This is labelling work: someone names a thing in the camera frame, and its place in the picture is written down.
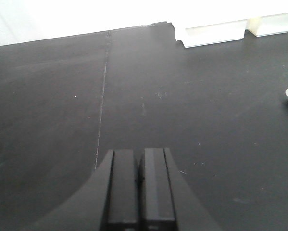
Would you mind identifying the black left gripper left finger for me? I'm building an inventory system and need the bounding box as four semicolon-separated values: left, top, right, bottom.
24;149;138;231

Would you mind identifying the white plastic bin left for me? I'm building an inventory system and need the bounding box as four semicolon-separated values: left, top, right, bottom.
173;19;248;48

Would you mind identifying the white plastic bin middle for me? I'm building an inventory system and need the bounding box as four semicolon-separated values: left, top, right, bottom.
246;13;288;37

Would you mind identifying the white plastic bin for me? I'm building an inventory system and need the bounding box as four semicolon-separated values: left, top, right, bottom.
246;13;288;37
173;19;248;48

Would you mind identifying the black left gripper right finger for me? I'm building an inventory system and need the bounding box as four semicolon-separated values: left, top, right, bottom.
140;148;221;231

